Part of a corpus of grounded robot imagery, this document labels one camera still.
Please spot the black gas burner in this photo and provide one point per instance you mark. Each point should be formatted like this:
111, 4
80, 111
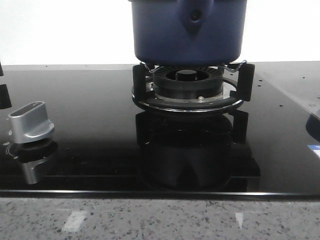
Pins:
188, 83

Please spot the black glass cooktop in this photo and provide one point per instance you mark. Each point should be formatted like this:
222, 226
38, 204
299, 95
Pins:
104, 146

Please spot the black pan support grate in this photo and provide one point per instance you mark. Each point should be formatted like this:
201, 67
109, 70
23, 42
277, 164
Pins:
236, 89

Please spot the dark blue saucepan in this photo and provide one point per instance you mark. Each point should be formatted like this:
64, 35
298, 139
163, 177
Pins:
188, 33

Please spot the silver stove knob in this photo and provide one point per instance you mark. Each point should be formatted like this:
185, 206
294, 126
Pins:
30, 123

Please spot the black left burner grate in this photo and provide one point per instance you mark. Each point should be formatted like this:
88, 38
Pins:
5, 101

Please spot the blue cooktop sticker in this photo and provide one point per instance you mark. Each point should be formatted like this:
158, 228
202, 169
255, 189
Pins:
315, 149

